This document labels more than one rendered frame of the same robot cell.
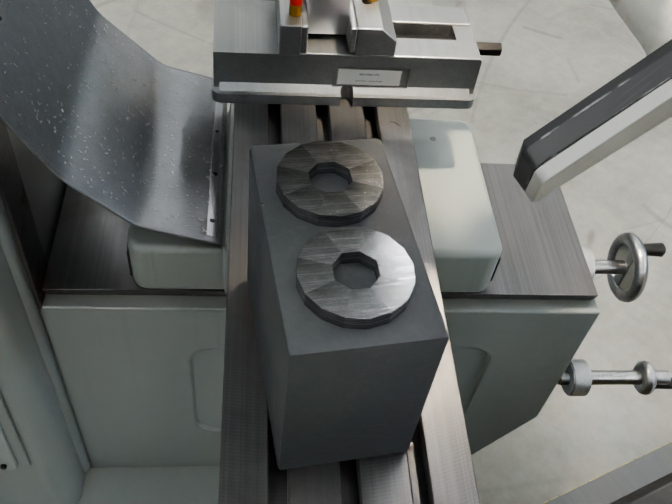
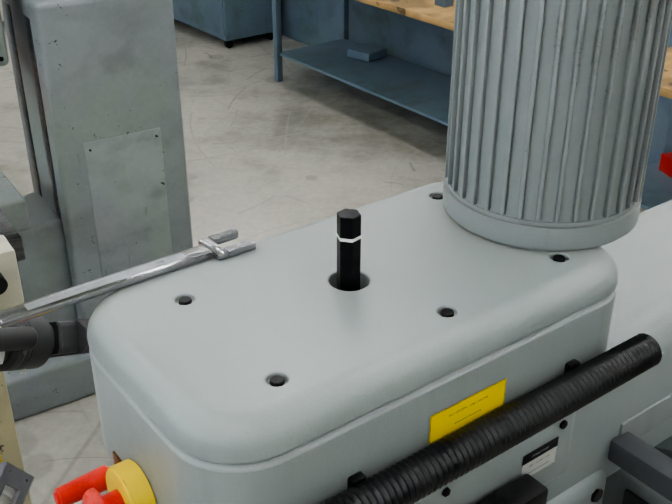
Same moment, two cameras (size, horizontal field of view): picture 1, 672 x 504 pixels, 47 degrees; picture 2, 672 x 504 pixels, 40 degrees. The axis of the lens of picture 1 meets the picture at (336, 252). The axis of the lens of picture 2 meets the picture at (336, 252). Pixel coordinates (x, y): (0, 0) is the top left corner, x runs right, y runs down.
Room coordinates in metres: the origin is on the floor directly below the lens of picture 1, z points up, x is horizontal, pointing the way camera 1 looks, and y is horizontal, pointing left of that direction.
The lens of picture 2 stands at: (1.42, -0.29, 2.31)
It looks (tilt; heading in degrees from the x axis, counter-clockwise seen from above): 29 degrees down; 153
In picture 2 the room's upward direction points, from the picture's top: straight up
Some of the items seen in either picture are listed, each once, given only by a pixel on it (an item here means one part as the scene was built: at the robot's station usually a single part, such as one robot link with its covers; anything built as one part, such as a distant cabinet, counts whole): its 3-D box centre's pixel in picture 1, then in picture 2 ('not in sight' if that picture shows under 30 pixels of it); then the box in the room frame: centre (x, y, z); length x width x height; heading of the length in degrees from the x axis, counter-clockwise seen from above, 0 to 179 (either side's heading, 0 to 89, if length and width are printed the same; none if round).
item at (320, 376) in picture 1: (331, 297); not in sight; (0.41, 0.00, 1.01); 0.22 x 0.12 x 0.20; 18
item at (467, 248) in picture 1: (314, 191); not in sight; (0.78, 0.04, 0.77); 0.50 x 0.35 x 0.12; 100
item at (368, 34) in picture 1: (368, 14); not in sight; (0.89, 0.00, 1.00); 0.12 x 0.06 x 0.04; 11
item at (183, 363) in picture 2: not in sight; (361, 347); (0.78, 0.06, 1.81); 0.47 x 0.26 x 0.16; 100
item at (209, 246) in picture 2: not in sight; (130, 276); (0.69, -0.13, 1.89); 0.24 x 0.04 x 0.01; 100
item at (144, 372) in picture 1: (313, 332); not in sight; (0.79, 0.02, 0.42); 0.80 x 0.30 x 0.60; 100
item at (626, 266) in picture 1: (606, 266); not in sight; (0.87, -0.45, 0.61); 0.16 x 0.12 x 0.12; 100
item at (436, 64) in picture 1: (345, 37); not in sight; (0.88, 0.03, 0.97); 0.35 x 0.15 x 0.11; 101
